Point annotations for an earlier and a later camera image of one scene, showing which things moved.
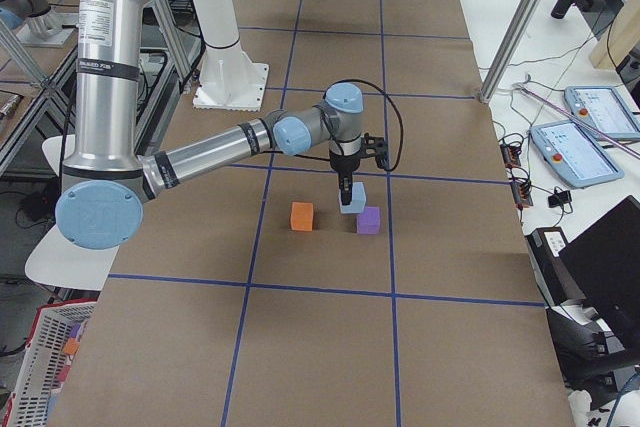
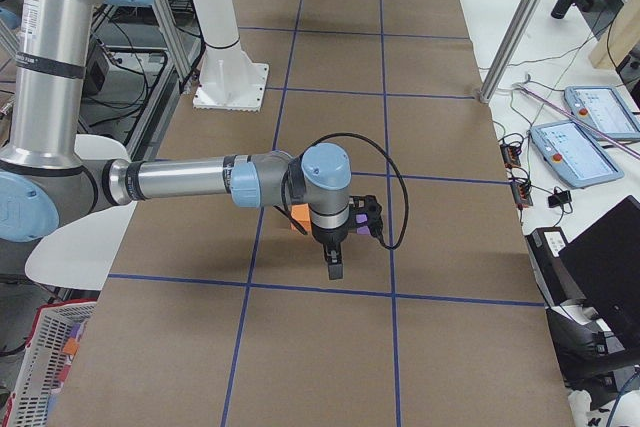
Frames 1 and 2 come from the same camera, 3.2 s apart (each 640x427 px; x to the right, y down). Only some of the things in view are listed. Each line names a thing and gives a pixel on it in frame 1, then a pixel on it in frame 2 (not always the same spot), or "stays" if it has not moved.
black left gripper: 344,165 → 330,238
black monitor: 604,263 stays
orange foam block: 302,216 stays
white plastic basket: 43,358 stays
